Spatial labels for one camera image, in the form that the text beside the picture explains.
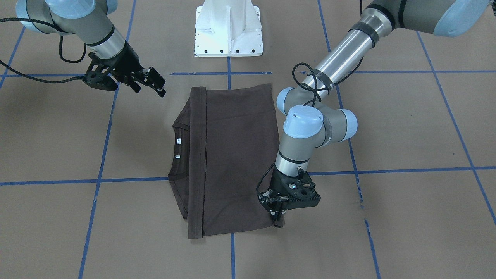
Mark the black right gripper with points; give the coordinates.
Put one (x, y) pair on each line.
(128, 62)

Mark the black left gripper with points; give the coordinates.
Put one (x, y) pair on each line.
(276, 183)

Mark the dark brown t-shirt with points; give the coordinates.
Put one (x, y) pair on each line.
(225, 140)

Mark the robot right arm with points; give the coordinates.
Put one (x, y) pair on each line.
(88, 19)

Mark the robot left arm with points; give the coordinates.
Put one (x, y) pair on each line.
(426, 127)

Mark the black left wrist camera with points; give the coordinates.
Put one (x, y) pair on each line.
(302, 193)

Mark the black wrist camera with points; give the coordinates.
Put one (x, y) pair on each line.
(97, 74)
(302, 193)

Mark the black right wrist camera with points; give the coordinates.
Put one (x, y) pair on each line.
(97, 74)

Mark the white pedestal base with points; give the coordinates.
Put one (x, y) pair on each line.
(228, 28)

